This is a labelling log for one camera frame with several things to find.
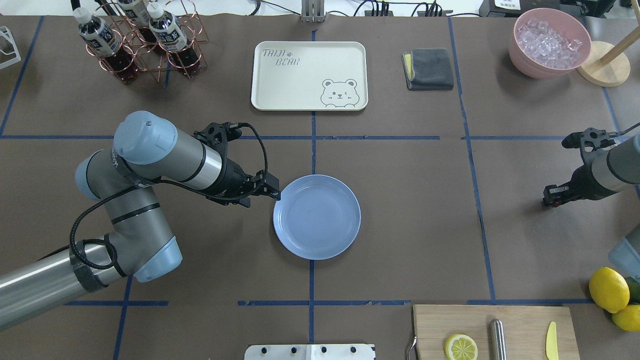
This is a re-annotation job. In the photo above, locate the yellow lemon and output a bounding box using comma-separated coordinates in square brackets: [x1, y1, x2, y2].
[611, 304, 640, 332]
[589, 266, 630, 314]

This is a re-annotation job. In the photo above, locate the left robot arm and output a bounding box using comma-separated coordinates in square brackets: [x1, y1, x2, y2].
[0, 111, 281, 330]

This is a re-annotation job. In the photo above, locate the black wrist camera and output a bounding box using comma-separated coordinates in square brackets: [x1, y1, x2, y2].
[192, 121, 242, 157]
[561, 127, 621, 153]

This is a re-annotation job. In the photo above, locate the dark drink bottle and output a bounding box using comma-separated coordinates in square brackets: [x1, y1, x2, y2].
[116, 0, 165, 55]
[72, 7, 138, 84]
[146, 2, 201, 77]

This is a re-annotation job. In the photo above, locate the wooden cutting board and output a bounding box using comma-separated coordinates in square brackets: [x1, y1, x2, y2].
[412, 304, 581, 360]

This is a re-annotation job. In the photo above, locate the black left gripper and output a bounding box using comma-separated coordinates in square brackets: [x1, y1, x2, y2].
[205, 159, 281, 208]

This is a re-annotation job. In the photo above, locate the lemon half slice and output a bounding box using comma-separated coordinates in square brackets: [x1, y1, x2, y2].
[443, 333, 479, 360]

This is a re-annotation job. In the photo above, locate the cream bear tray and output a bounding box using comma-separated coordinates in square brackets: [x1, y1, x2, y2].
[250, 41, 369, 112]

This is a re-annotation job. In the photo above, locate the pink bowl of ice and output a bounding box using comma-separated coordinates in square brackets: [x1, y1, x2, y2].
[509, 7, 592, 79]

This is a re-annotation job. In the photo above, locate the white wire cup rack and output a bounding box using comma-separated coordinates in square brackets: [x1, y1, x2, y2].
[0, 26, 22, 70]

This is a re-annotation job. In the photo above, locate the yellow plastic knife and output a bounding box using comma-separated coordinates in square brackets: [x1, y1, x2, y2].
[545, 321, 559, 360]

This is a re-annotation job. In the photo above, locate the copper wire bottle rack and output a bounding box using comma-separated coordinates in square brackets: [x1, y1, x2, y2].
[91, 0, 210, 88]

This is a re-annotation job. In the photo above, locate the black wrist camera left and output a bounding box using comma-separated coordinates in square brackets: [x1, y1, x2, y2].
[192, 121, 242, 157]

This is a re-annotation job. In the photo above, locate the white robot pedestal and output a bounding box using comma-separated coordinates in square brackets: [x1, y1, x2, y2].
[244, 343, 377, 360]

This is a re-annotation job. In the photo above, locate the wooden cup stand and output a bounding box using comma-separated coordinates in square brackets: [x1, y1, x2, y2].
[577, 26, 640, 88]

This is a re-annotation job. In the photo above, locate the grey folded cloth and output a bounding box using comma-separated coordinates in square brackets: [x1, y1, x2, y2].
[401, 48, 454, 91]

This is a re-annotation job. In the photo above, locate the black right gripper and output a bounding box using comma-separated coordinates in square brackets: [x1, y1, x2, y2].
[542, 164, 608, 208]

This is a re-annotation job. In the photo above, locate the aluminium frame post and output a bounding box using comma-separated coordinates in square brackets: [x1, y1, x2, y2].
[301, 0, 326, 23]

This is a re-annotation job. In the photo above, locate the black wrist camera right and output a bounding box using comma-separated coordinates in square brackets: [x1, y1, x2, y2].
[561, 127, 621, 153]

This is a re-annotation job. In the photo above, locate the green avocado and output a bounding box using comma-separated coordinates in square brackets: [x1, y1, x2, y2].
[624, 276, 640, 304]

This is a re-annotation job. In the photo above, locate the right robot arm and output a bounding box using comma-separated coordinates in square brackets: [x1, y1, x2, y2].
[542, 128, 640, 208]

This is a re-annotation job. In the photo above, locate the blue round plate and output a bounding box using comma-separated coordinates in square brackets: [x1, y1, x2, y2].
[272, 174, 362, 261]

